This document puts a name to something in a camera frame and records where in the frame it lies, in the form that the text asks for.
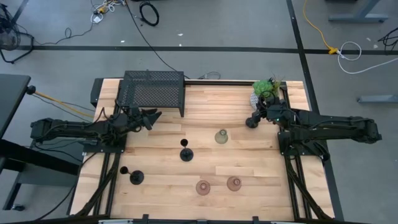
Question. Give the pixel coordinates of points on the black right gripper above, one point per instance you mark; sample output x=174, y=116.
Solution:
x=278, y=113

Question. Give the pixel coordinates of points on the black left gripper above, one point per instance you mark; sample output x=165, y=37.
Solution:
x=132, y=116

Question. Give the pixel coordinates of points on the green ribbed glass candle holder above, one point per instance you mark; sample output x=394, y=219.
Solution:
x=221, y=137

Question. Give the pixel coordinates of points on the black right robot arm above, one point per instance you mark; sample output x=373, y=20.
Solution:
x=335, y=126

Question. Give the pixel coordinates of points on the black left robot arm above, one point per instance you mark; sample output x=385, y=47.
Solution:
x=62, y=129

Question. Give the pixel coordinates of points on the white triangle-patterned plant pot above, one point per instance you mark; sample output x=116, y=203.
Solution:
x=254, y=101

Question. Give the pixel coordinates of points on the black perforated metal shelf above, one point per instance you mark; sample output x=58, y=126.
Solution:
x=149, y=93

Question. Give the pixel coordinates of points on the green artificial succulent plant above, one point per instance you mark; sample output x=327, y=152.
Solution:
x=262, y=87

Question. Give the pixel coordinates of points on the grey desk foot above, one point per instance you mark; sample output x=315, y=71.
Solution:
x=377, y=99

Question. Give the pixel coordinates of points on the grey desk leg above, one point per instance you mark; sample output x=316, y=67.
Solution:
x=357, y=18

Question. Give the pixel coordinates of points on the black desk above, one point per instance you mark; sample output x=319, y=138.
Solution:
x=12, y=99

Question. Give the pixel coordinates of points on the black floor fan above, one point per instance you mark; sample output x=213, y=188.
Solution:
x=9, y=37

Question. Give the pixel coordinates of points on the black aluminium table frame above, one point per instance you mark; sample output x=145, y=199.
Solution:
x=217, y=82

